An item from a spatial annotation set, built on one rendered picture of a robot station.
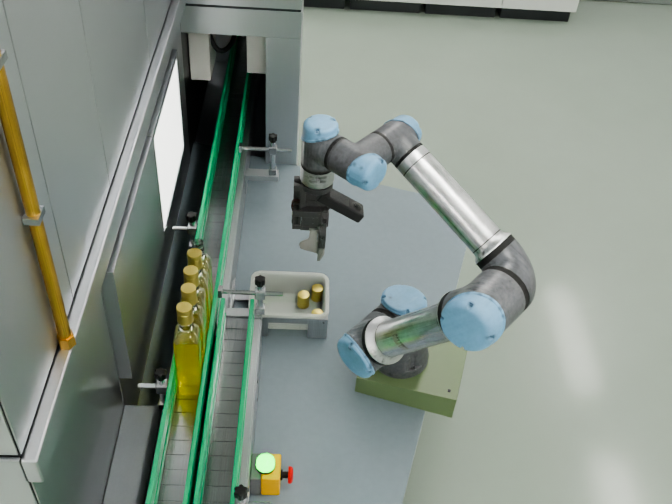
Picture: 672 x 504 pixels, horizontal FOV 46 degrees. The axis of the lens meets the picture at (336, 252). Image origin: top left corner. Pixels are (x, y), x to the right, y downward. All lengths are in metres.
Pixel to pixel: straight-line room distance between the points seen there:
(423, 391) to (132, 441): 0.73
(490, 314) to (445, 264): 0.98
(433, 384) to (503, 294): 0.57
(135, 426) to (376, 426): 0.60
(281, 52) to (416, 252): 0.77
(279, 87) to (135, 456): 1.33
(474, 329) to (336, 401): 0.65
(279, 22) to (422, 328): 1.22
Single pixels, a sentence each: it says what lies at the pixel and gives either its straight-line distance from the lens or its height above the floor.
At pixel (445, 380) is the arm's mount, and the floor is 0.82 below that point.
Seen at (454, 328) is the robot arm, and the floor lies 1.29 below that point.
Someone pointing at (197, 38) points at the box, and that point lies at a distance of 2.73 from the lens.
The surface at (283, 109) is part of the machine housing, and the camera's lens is 2.69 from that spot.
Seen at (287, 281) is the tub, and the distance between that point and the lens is 2.29.
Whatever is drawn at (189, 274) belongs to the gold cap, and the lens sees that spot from 1.82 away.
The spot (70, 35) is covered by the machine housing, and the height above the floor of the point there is 1.78.
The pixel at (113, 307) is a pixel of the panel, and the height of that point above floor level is 1.22.
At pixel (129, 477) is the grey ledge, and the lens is 1.84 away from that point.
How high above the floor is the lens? 2.44
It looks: 43 degrees down
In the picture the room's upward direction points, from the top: 5 degrees clockwise
